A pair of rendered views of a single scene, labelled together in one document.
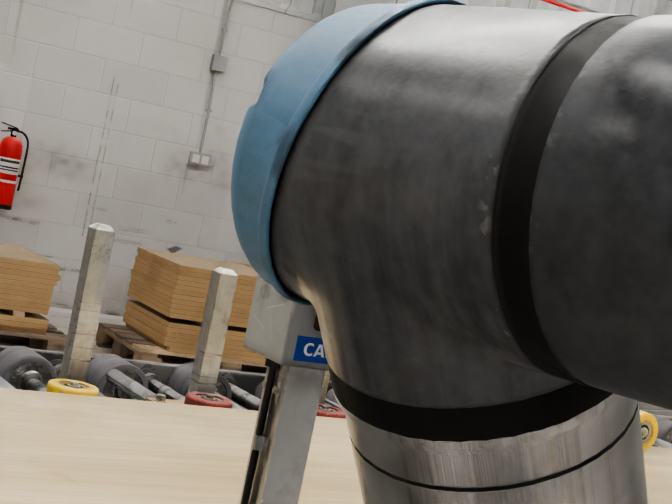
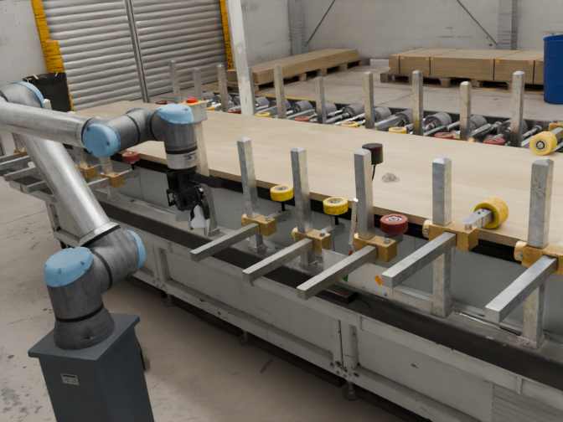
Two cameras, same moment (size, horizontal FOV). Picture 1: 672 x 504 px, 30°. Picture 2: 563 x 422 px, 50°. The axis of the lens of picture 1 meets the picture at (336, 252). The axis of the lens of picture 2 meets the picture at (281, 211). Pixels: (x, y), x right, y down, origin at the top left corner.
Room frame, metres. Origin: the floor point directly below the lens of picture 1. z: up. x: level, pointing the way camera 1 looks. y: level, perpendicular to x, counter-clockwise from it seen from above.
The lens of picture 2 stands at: (0.87, -2.17, 1.60)
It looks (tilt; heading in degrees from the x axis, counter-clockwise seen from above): 21 degrees down; 79
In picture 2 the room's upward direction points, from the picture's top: 6 degrees counter-clockwise
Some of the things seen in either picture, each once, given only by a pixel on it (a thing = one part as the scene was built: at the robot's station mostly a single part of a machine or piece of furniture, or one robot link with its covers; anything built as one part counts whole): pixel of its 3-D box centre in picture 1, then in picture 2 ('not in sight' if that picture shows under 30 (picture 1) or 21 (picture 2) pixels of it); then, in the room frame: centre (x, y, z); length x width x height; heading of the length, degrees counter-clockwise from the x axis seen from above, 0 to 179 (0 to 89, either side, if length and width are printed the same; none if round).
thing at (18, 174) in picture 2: not in sight; (47, 166); (0.31, 0.98, 0.83); 0.44 x 0.03 x 0.04; 32
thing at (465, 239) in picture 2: not in sight; (449, 233); (1.56, -0.86, 0.95); 0.14 x 0.06 x 0.05; 122
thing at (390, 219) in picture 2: not in sight; (394, 234); (1.51, -0.62, 0.85); 0.08 x 0.08 x 0.11
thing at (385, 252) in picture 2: not in sight; (373, 245); (1.43, -0.65, 0.85); 0.14 x 0.06 x 0.05; 122
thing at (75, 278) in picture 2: not in sight; (74, 280); (0.55, -0.37, 0.79); 0.17 x 0.15 x 0.18; 46
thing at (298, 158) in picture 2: not in sight; (303, 218); (1.29, -0.42, 0.87); 0.04 x 0.04 x 0.48; 32
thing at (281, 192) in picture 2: not in sight; (282, 202); (1.27, -0.18, 0.85); 0.08 x 0.08 x 0.11
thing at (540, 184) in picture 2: not in sight; (536, 256); (1.68, -1.06, 0.94); 0.04 x 0.04 x 0.48; 32
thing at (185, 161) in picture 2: not in sight; (183, 158); (0.93, -0.52, 1.16); 0.10 x 0.09 x 0.05; 118
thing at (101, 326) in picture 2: not in sight; (81, 319); (0.54, -0.38, 0.65); 0.19 x 0.19 x 0.10
